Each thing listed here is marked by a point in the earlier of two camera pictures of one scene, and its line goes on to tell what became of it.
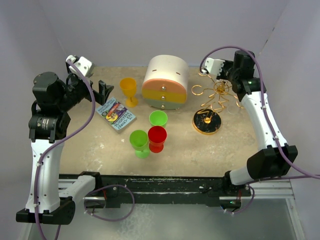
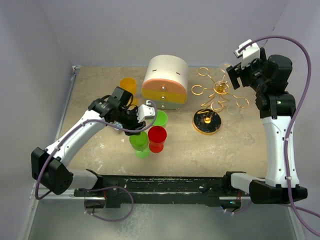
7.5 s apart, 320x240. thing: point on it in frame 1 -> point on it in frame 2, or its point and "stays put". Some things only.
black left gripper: (104, 90) -> (135, 125)
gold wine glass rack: (206, 120) stays put
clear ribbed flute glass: (233, 109) stays put
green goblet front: (139, 141) stays put
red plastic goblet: (157, 136) stays put
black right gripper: (226, 64) -> (261, 62)
